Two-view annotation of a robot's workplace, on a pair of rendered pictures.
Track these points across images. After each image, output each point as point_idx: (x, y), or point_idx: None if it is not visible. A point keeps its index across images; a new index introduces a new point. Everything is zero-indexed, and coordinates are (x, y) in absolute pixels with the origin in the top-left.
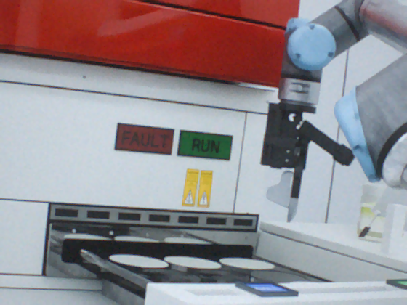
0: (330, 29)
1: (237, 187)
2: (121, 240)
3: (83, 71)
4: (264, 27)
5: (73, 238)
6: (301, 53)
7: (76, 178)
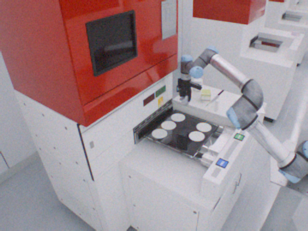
0: (201, 66)
1: (167, 95)
2: None
3: None
4: (171, 56)
5: None
6: (195, 76)
7: (137, 118)
